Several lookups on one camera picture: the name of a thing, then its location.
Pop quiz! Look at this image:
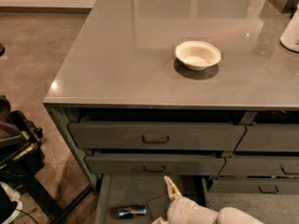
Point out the blue silver redbull can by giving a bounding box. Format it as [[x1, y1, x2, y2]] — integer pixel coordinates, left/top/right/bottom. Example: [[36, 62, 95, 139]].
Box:
[[118, 205, 147, 219]]

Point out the black cart with equipment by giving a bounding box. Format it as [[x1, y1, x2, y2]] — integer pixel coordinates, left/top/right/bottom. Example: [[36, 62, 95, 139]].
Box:
[[0, 95, 93, 224]]

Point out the middle right grey drawer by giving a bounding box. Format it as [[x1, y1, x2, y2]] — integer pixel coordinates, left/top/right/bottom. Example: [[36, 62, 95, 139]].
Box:
[[221, 156, 299, 176]]

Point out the grey counter cabinet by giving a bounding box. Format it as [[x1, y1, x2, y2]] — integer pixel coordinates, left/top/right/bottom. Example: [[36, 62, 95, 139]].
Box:
[[44, 0, 299, 224]]

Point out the open bottom left drawer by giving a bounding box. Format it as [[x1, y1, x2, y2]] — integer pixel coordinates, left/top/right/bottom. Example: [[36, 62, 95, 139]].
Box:
[[94, 173, 209, 224]]

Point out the white cylindrical robot base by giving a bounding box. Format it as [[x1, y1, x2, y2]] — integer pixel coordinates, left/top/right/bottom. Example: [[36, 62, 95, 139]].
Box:
[[280, 4, 299, 52]]

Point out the grey square card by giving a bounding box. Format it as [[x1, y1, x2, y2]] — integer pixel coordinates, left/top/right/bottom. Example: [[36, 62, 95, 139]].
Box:
[[147, 195, 168, 220]]

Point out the top left grey drawer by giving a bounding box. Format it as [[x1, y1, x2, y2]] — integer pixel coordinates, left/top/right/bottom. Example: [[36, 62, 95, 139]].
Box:
[[68, 121, 245, 150]]

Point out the bottom right grey drawer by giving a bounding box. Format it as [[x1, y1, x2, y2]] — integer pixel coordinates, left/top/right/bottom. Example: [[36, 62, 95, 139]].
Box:
[[209, 178, 299, 194]]

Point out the white paper bowl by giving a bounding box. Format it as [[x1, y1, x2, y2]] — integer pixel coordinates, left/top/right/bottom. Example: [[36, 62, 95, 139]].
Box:
[[175, 41, 221, 71]]

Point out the top right grey drawer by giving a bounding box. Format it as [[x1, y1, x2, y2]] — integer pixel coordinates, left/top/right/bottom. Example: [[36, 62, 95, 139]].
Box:
[[236, 124, 299, 152]]

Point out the middle left grey drawer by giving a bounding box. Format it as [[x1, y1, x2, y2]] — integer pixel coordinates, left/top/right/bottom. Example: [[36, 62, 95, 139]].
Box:
[[85, 153, 225, 175]]

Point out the grey drawer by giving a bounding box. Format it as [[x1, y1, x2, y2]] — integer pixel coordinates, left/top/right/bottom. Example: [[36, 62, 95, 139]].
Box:
[[209, 178, 299, 194], [236, 124, 299, 152], [85, 153, 225, 175], [68, 121, 245, 150], [221, 156, 299, 176]]

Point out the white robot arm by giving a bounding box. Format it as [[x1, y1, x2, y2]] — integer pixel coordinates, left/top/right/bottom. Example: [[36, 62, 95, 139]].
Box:
[[151, 175, 263, 224]]

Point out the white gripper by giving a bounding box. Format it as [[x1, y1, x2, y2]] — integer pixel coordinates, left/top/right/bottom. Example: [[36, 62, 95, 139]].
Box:
[[151, 175, 198, 224]]

